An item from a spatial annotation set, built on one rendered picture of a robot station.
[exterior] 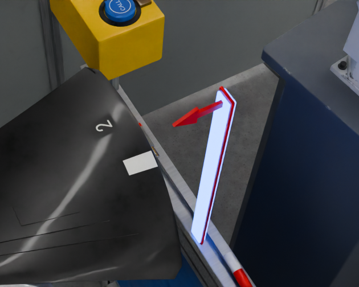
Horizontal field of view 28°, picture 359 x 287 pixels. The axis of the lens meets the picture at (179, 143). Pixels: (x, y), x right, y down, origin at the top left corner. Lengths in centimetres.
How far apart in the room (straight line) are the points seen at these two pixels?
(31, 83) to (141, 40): 81
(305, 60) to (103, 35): 29
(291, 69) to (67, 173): 43
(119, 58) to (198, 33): 99
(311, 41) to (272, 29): 110
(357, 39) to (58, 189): 47
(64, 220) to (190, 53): 136
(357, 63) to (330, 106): 7
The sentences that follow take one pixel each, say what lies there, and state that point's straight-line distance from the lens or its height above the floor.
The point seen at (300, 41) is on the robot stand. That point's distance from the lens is 105.
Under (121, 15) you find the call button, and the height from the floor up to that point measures 108.
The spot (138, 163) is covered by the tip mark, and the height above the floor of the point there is 116.
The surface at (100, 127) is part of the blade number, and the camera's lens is 71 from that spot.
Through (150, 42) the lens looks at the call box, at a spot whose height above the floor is 103.
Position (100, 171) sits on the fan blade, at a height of 117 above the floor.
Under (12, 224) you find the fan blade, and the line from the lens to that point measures 66.
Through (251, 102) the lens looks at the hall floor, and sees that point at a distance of 223.
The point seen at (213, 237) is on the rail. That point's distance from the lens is 101.
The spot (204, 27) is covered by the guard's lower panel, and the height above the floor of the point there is 34.
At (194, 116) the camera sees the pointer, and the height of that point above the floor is 118.
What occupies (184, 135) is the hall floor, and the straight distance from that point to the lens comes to 213.
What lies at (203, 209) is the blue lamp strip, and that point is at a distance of 92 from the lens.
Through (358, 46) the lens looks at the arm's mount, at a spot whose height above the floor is 107.
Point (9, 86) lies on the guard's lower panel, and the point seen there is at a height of 41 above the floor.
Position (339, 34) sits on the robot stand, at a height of 100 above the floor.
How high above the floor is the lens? 176
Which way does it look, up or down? 57 degrees down
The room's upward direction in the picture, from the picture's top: 7 degrees clockwise
